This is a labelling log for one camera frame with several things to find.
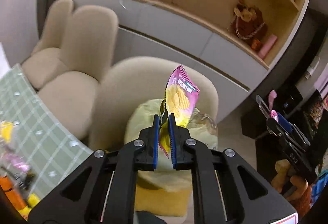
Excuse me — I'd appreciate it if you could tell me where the pink snack pouch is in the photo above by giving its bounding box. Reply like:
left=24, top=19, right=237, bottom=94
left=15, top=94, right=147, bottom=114
left=268, top=90, right=279, bottom=122

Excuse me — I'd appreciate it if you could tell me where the purple yellow chip bag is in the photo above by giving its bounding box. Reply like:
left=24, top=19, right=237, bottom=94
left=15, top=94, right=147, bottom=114
left=159, top=65, right=200, bottom=157

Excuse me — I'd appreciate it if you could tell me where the yellow green trash bag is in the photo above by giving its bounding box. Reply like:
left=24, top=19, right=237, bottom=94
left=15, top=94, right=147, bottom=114
left=124, top=99, right=218, bottom=218

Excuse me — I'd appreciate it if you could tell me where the right gloved hand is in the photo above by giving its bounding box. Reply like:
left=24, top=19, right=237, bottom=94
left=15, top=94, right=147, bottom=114
left=271, top=159, right=311, bottom=219

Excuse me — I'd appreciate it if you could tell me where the green checked tablecloth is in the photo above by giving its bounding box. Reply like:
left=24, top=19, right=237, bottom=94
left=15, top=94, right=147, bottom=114
left=1, top=64, right=92, bottom=215

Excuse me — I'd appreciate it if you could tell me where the orange tissue box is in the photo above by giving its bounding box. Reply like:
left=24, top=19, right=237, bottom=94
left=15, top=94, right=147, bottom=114
left=0, top=176, right=26, bottom=211

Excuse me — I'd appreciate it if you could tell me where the pink box on shelf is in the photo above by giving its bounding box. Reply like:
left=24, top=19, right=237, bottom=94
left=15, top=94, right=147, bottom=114
left=259, top=34, right=277, bottom=59

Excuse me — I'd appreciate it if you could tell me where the beige chair near bin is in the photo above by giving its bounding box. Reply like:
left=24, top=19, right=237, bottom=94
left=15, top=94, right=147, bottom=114
left=88, top=56, right=219, bottom=151

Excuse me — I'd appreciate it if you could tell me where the yellow snack packet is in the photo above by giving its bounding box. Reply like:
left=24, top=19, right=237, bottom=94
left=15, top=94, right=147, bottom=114
left=0, top=121, right=14, bottom=143

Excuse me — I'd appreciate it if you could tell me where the brown plush doll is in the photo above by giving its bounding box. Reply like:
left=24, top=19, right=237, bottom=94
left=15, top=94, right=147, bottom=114
left=229, top=0, right=268, bottom=45

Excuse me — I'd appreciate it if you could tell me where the beige far chair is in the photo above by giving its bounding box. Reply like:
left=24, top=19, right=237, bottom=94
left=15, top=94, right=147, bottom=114
left=22, top=0, right=74, bottom=90

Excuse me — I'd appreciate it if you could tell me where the beige middle chair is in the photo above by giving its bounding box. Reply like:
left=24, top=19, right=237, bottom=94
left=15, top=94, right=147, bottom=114
left=38, top=5, right=119, bottom=140

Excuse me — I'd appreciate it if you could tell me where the wooden wall shelf cabinet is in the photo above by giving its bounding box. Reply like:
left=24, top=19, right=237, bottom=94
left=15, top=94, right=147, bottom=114
left=73, top=0, right=309, bottom=121

